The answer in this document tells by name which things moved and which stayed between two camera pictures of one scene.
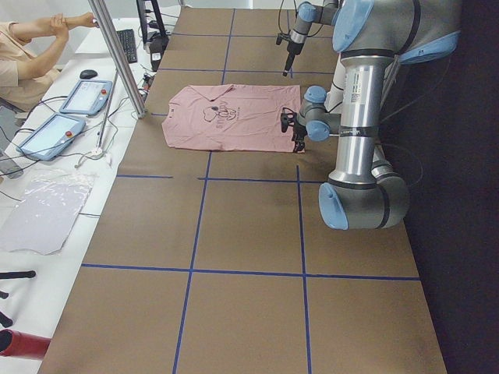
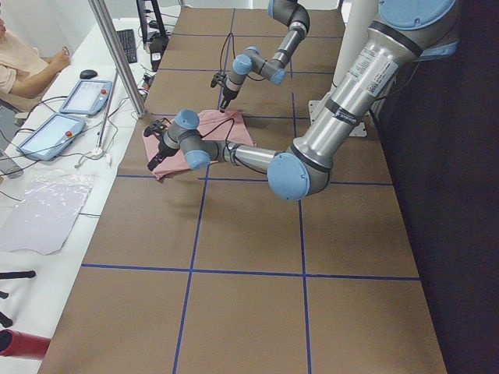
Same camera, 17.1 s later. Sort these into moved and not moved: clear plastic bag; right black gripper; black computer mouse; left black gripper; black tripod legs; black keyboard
Moved: left black gripper; right black gripper
Not moved: black tripod legs; black computer mouse; black keyboard; clear plastic bag
